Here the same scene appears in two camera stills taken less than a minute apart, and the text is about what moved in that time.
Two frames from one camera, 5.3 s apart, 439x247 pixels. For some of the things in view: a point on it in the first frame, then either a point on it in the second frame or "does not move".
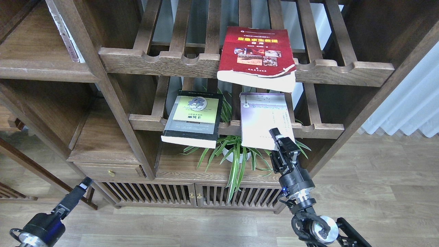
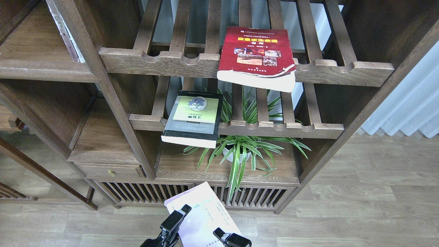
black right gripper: [296, 179] → [234, 240]
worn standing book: [76, 55] does not move
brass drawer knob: [111, 173] does not move
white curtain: [413, 107] does not move
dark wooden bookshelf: [169, 104] does not move
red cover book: [262, 58] does not move
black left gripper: [43, 230] → [168, 237]
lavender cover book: [260, 112] → [207, 214]
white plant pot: [230, 157] does not move
